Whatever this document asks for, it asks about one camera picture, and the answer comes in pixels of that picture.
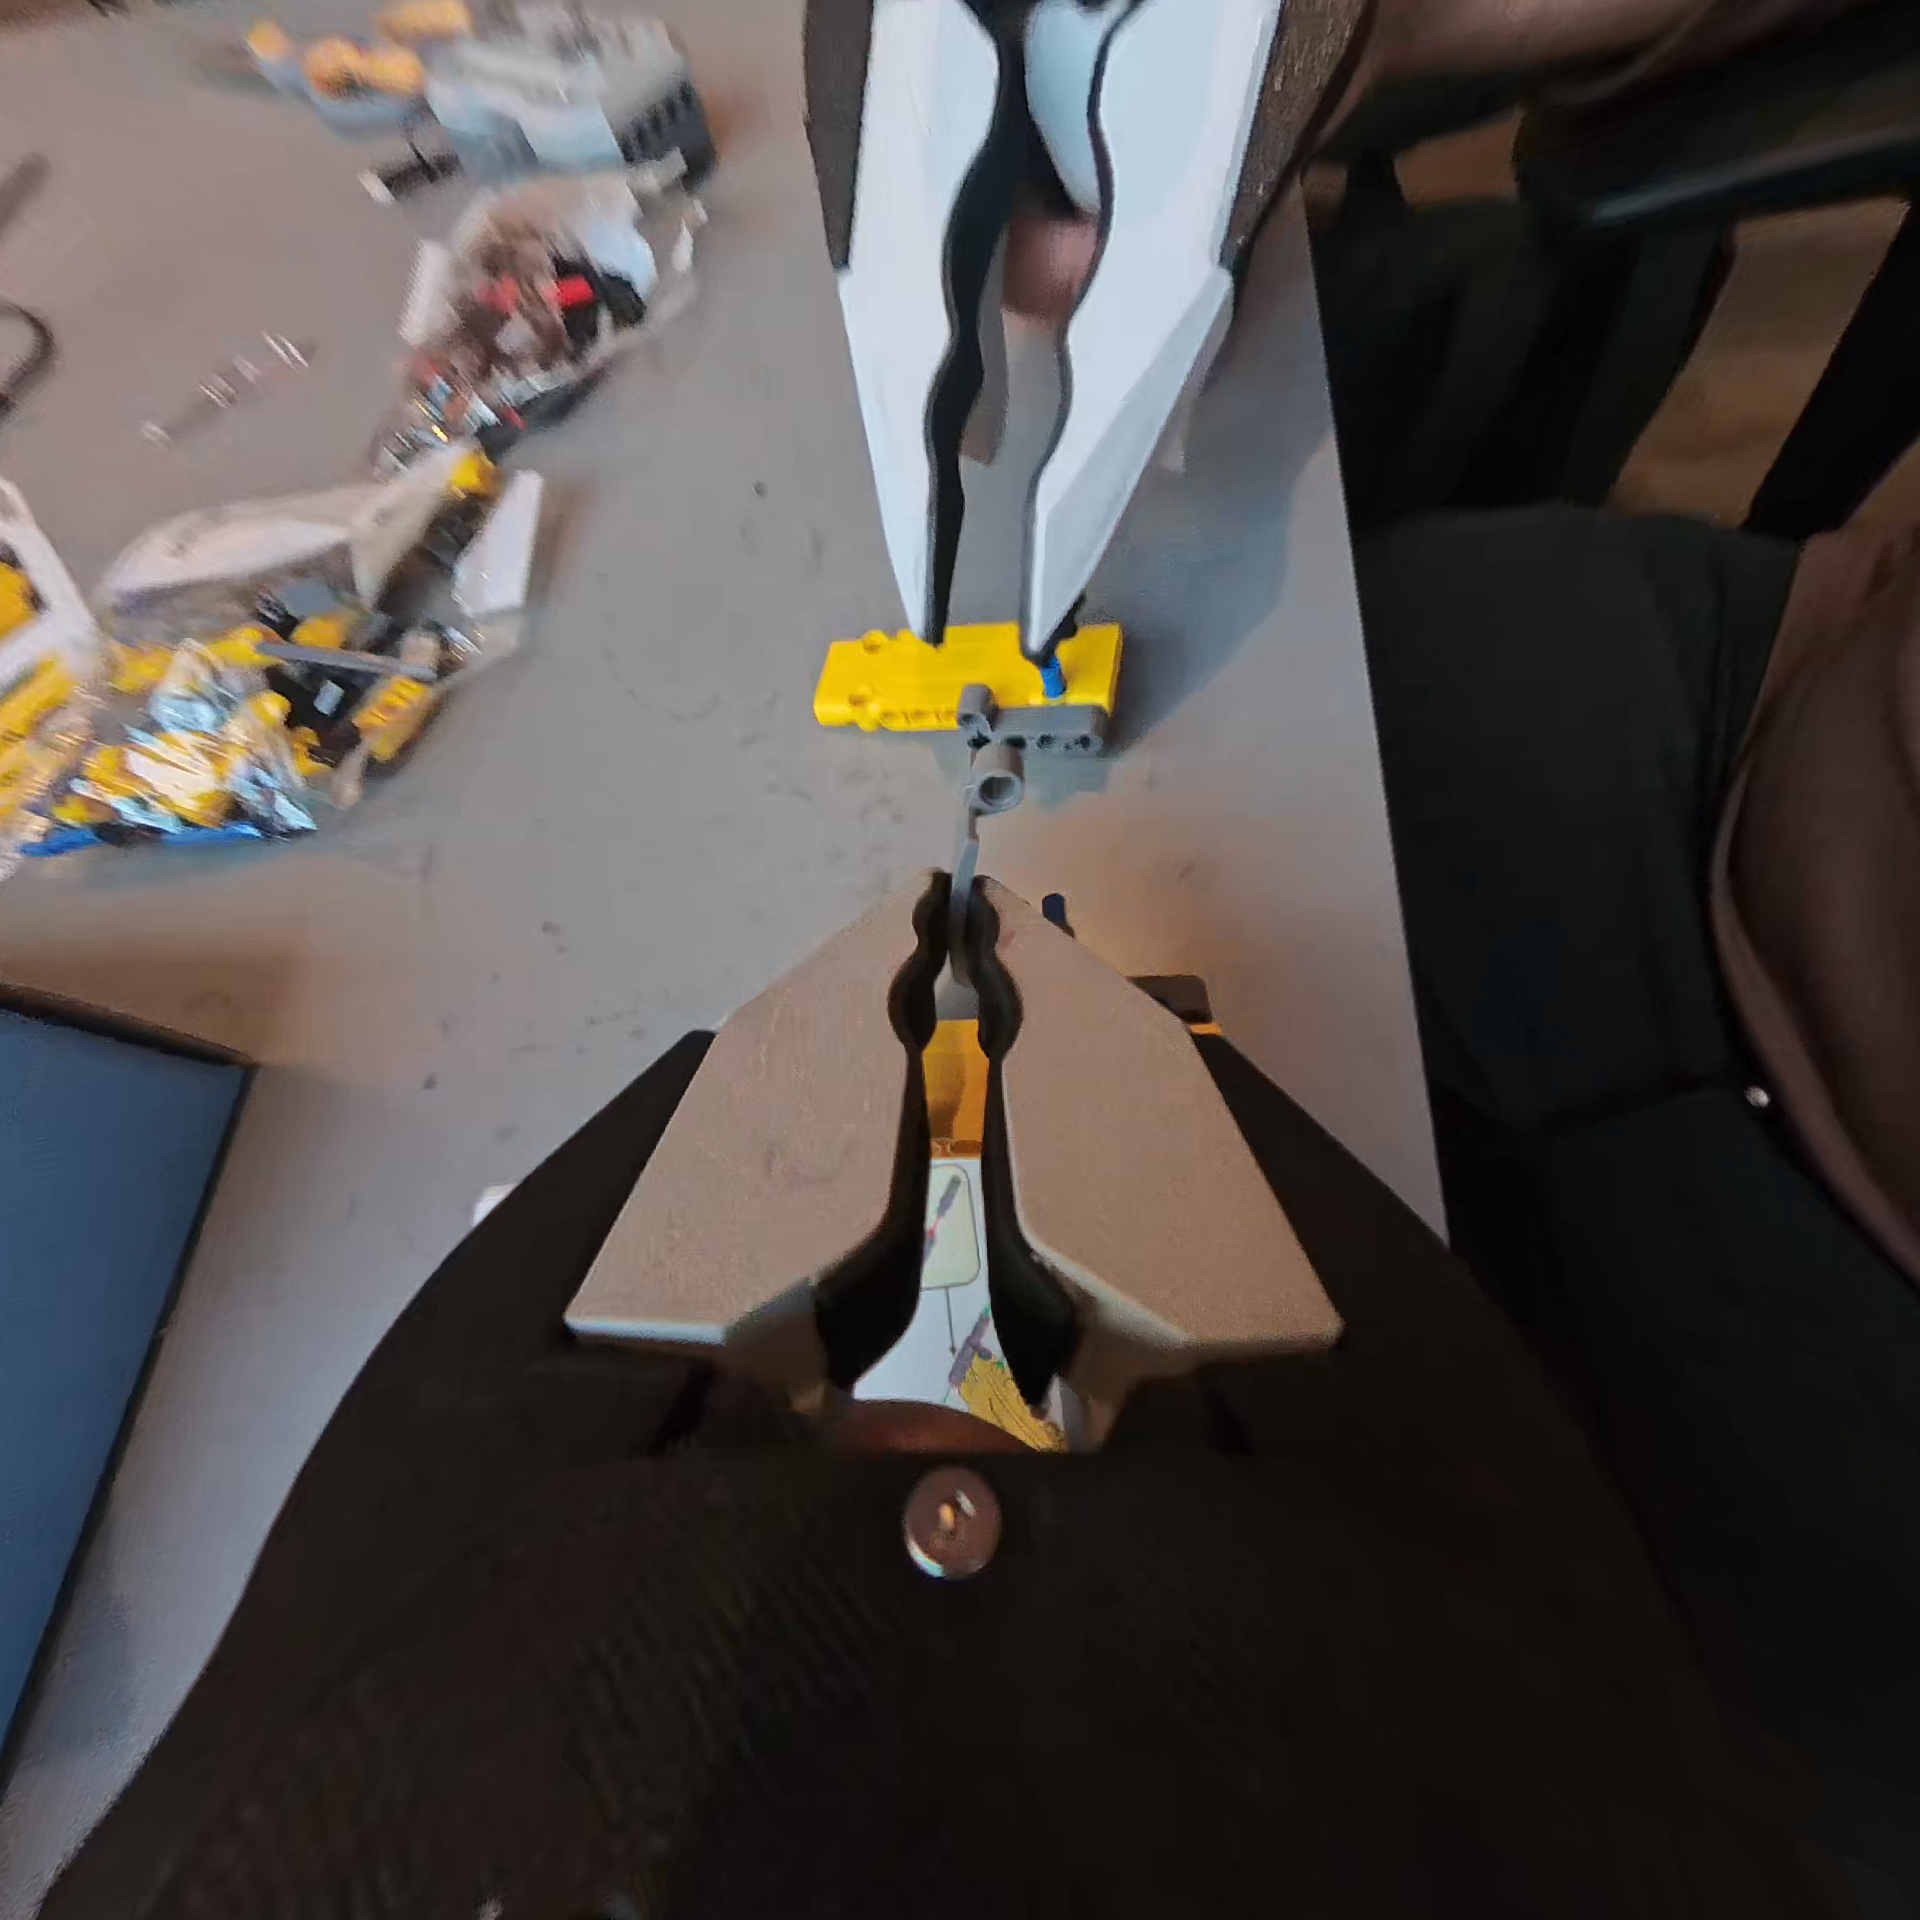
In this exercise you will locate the small clear bag yellow parts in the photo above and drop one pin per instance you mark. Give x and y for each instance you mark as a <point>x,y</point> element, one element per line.
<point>226,721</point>

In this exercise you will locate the person's right hand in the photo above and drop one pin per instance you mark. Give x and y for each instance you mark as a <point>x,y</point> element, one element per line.
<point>1051,271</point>

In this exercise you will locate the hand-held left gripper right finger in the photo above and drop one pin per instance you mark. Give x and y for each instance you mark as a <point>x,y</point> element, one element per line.
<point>1172,1186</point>

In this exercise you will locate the grey motor hub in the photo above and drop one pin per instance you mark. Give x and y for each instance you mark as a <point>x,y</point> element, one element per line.
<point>571,99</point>

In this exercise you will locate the clear bag black red parts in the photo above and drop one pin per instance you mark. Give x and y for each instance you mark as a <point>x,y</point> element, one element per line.
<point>557,301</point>

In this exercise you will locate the blue cardboard kit box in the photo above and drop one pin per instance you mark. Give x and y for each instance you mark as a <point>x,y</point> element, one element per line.
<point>91,1277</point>

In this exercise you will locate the yellow panel with grey beam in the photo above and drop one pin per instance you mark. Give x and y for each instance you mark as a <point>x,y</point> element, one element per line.
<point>901,683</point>

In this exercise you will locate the person's brown sweater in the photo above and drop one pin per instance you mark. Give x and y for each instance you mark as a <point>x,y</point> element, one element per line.
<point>1829,902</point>

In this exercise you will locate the black office chair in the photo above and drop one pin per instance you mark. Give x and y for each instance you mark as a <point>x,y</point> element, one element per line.
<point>1652,301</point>

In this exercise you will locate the yellow panel with curved grey panel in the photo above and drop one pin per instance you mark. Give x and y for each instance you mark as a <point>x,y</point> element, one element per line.
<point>954,1079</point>

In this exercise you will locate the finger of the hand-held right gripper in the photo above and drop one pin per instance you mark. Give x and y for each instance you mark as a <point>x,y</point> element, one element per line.
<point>1172,225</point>
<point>901,225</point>

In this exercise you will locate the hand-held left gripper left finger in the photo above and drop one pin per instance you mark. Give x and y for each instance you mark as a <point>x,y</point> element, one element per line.
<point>751,1171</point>

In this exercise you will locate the grey desk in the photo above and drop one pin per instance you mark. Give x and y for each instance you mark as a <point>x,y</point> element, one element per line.
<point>601,902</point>

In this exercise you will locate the open instruction booklet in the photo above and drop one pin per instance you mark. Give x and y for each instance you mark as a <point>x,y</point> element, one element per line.
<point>954,1215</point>

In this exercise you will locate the sticker sheet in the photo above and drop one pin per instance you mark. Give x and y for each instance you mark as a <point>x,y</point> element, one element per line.
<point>23,601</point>

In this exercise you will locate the person's black trousers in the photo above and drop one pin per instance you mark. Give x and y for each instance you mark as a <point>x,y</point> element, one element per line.
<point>1577,902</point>

